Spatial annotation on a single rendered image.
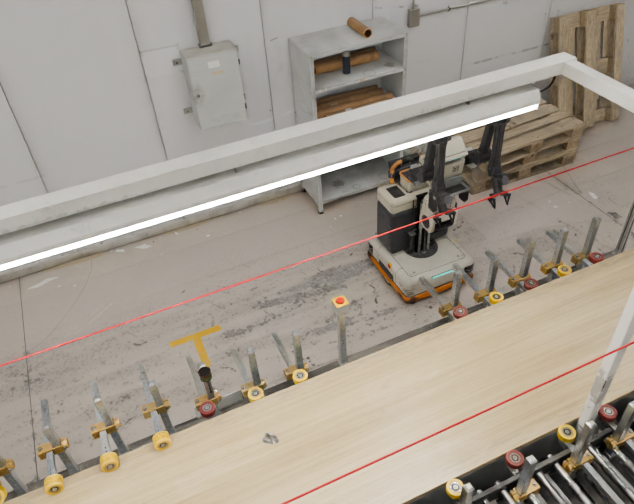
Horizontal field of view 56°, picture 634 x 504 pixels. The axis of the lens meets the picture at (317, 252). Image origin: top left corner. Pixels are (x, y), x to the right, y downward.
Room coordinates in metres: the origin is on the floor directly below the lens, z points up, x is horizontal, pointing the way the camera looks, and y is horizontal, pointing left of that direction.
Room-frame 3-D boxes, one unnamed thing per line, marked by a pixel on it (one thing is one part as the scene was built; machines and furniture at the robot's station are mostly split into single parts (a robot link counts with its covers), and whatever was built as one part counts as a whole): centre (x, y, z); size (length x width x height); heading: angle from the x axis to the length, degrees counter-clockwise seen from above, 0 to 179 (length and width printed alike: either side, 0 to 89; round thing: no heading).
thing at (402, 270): (3.57, -0.83, 0.16); 0.67 x 0.64 x 0.25; 21
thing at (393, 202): (3.66, -0.80, 0.59); 0.55 x 0.34 x 0.83; 111
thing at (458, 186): (3.30, -0.94, 0.99); 0.28 x 0.16 x 0.22; 111
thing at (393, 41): (4.82, -0.39, 0.78); 0.90 x 0.45 x 1.55; 111
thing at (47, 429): (1.58, 1.31, 0.88); 0.04 x 0.04 x 0.48; 21
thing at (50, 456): (1.62, 1.36, 0.95); 0.50 x 0.04 x 0.04; 21
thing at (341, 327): (2.13, -0.10, 0.93); 0.05 x 0.05 x 0.45; 21
